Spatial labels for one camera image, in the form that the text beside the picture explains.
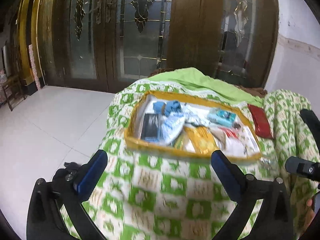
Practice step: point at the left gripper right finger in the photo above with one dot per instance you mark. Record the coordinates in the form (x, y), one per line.
(237, 185)

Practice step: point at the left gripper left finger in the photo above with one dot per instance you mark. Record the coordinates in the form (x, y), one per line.
(89, 174)

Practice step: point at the yellow-dotted tissue pack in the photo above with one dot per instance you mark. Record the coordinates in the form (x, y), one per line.
(248, 140)

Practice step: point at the white tissue pack red label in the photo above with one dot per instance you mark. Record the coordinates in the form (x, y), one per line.
(229, 144)

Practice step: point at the yellow cheese cracker pack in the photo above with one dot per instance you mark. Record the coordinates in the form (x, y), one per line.
(202, 140)

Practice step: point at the teal tissue pack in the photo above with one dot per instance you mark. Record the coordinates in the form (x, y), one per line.
(221, 117)

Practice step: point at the black item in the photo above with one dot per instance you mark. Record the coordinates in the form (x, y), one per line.
(151, 128)

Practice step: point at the silver white foil sachet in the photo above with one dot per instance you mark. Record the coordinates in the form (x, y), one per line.
(193, 117)

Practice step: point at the blue white foil sachet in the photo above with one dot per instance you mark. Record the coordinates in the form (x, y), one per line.
(171, 128)

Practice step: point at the small bag yellow green sticks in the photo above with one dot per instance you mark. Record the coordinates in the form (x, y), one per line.
(181, 141)

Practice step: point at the right hand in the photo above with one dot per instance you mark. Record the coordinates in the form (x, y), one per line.
(309, 215)

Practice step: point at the black chair part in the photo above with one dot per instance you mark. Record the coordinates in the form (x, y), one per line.
(72, 166)

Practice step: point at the bag of coloured sticks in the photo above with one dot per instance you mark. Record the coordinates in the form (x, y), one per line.
(266, 163)

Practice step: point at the red wrapped packet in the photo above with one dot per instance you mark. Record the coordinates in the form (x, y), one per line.
(262, 126)

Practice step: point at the black chair armrest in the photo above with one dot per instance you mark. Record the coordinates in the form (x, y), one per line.
(313, 123)

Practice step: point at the green patterned quilt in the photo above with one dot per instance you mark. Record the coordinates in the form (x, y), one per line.
(148, 197)

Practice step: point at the white foam tray gold tape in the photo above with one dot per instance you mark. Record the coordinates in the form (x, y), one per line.
(183, 126)

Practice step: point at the wooden chair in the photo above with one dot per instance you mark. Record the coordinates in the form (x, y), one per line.
(11, 88)

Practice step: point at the wooden glass door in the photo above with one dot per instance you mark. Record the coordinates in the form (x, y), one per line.
(106, 45)

